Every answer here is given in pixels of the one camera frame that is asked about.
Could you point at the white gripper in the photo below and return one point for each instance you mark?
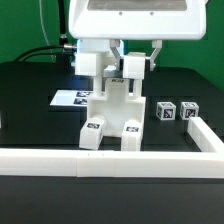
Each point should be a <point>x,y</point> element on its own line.
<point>137,20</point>

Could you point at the white chair back frame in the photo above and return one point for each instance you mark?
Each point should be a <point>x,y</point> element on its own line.
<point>94,58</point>

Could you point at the white chair seat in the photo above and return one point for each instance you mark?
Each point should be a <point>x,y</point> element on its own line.
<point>117,106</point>

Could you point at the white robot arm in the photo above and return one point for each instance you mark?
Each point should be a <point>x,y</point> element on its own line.
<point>91,21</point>

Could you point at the white tagged cube left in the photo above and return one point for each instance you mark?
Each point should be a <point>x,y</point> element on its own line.
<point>165,111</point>

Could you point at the white tagged cube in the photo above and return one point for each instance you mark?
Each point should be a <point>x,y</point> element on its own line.
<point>189,109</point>
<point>165,111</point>

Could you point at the white tagged cube right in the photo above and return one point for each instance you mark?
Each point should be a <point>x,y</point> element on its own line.
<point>189,109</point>

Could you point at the white U-shaped obstacle fence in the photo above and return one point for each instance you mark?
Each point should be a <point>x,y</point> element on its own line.
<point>207,162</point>

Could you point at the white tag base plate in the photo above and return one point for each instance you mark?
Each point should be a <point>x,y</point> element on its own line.
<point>76,98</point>

